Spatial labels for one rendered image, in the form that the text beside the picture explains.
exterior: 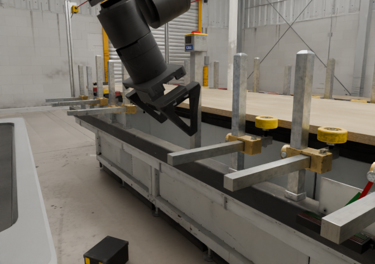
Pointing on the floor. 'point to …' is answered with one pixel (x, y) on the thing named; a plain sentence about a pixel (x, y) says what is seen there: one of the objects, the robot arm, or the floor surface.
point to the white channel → (232, 31)
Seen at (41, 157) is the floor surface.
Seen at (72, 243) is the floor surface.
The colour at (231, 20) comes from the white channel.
